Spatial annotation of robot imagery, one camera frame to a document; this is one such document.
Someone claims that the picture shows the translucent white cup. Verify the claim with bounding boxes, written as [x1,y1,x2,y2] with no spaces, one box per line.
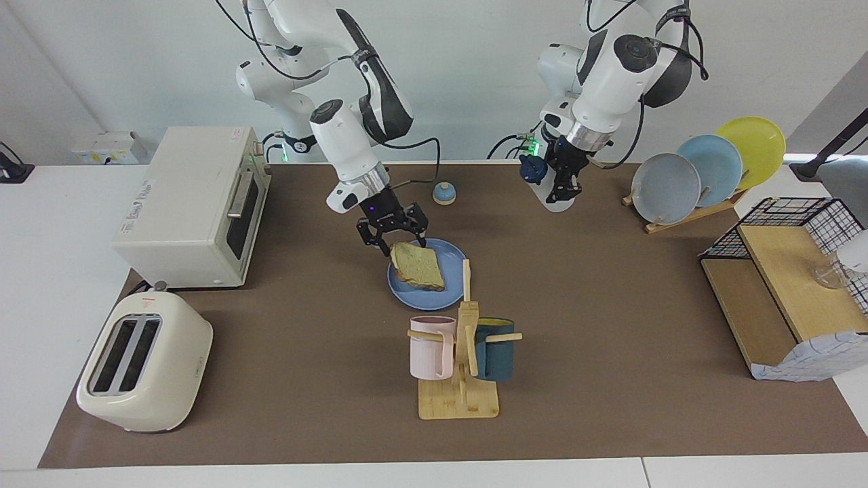
[833,230,868,316]

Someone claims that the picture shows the dark teal mug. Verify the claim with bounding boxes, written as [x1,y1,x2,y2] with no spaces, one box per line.
[473,318,516,382]

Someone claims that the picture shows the light blue plate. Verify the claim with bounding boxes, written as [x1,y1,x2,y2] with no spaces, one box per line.
[676,134,744,208]

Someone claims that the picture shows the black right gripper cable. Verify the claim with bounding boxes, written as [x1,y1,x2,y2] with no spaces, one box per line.
[380,136,442,194]

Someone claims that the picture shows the cream toaster oven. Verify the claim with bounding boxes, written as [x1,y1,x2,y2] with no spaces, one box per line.
[112,125,272,290]

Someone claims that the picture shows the grey rounded cover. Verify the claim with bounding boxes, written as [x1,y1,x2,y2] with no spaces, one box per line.
[824,157,868,224]

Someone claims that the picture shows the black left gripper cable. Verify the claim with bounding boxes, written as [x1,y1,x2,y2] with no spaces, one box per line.
[589,95,646,170]

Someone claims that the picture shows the white checkered cloth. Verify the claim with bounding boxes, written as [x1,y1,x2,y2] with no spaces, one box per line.
[751,331,868,382]

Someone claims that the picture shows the slice of toast bread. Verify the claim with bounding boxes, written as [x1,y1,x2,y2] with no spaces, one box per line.
[389,241,446,292]

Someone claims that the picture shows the clear drinking glass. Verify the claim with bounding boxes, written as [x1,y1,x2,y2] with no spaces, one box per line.
[812,261,848,291]

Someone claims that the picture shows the wooden mug tree stand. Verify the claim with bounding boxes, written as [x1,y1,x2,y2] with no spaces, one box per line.
[407,259,524,420]

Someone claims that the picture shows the pink ribbed mug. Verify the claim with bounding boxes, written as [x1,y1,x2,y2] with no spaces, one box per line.
[410,316,457,380]

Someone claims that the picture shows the squeeze bottle with blue cap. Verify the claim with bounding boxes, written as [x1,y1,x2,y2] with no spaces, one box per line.
[519,155,577,213]

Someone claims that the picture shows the black clamp mount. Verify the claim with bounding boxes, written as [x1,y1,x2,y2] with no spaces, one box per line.
[0,141,35,184]

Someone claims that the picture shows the brown table mat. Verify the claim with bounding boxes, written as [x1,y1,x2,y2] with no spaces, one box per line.
[37,161,868,470]

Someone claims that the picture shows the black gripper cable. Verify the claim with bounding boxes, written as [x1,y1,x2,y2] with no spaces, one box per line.
[380,136,442,194]
[589,95,646,170]

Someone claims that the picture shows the wooden plate rack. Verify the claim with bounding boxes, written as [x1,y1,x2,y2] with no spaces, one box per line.
[623,188,750,235]

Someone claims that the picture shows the cream two-slot toaster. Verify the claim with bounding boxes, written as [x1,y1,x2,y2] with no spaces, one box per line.
[76,291,214,433]

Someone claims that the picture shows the periwinkle blue flat plate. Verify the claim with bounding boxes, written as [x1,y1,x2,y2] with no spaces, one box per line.
[387,238,469,311]

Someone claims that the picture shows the wooden shelf with wire basket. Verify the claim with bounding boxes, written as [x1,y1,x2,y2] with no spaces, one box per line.
[699,197,868,382]

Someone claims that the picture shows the yellow plate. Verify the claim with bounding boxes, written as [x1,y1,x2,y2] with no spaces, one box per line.
[715,116,787,191]

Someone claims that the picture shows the white power strip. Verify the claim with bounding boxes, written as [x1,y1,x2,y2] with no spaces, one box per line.
[71,131,150,165]

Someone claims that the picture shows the grey plate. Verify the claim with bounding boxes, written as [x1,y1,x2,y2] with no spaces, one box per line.
[633,153,702,225]

